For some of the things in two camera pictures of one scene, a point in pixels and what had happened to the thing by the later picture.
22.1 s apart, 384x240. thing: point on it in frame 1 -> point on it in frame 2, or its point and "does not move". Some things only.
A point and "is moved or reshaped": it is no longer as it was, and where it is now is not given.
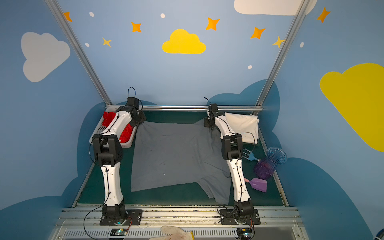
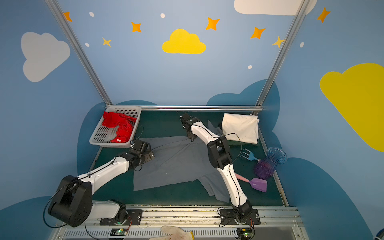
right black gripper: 208,122 -> 184,120
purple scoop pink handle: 257,184 does not move
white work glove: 174,233 does not move
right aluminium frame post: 300,13 does not move
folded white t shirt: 246,125 does not move
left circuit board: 118,232 does not move
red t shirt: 107,117 does not move
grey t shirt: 166,154 is moved or reshaped
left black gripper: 139,116 -> 147,154
